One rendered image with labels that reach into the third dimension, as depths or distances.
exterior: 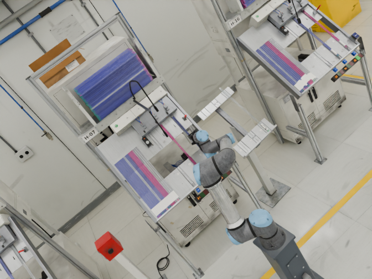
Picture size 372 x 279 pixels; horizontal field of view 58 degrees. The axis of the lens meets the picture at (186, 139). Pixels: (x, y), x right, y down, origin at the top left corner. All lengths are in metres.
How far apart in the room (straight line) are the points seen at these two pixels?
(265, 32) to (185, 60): 1.58
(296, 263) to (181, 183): 0.92
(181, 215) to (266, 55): 1.49
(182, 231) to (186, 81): 2.10
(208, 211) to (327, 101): 1.54
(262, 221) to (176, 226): 1.17
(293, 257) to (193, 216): 1.07
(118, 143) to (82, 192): 1.92
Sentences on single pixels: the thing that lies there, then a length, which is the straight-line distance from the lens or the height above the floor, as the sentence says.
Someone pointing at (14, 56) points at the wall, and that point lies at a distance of 3.88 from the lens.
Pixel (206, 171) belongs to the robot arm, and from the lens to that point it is 1.78.
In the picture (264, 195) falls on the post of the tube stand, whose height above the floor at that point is 0.01.
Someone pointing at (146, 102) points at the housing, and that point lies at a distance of 2.53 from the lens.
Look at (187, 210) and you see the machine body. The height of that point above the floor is 0.35.
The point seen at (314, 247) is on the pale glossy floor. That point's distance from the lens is 2.69.
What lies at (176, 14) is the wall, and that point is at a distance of 4.25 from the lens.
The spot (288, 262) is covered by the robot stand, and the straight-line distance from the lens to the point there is 2.18.
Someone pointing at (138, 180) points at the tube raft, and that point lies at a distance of 2.45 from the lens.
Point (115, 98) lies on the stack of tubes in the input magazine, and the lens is 2.48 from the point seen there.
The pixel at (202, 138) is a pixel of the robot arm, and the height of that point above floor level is 1.09.
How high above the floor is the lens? 2.21
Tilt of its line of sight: 30 degrees down
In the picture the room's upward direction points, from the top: 34 degrees counter-clockwise
